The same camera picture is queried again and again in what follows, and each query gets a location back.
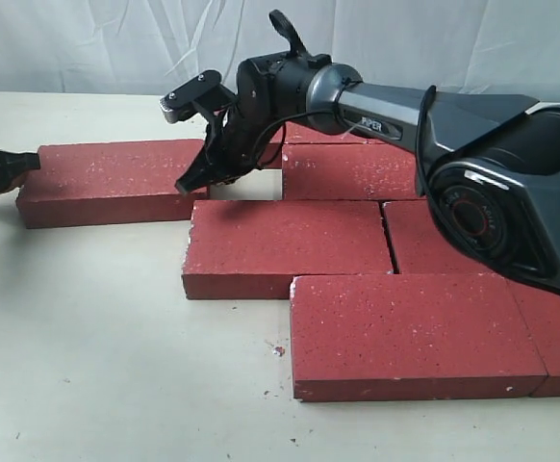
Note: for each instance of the red base brick front right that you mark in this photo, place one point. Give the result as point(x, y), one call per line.
point(541, 312)

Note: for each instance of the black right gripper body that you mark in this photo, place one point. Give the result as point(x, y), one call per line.
point(235, 151)

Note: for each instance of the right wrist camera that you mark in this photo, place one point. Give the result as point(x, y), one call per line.
point(203, 95)

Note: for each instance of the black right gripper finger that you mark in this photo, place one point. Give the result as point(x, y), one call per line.
point(200, 174)

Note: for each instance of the red base brick middle right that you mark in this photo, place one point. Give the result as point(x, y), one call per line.
point(417, 244)

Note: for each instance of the red base brick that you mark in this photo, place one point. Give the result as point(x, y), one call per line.
point(410, 337)
point(294, 134)
point(541, 312)
point(417, 244)

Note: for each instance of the red base brick back left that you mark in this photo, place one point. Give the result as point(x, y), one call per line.
point(294, 134)

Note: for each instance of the white backdrop cloth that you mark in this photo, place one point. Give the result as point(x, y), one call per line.
point(148, 47)

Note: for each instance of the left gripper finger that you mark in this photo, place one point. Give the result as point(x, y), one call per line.
point(23, 161)

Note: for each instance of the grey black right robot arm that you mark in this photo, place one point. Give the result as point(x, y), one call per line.
point(487, 165)

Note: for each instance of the red base brick front left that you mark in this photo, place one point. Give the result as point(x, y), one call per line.
point(410, 337)

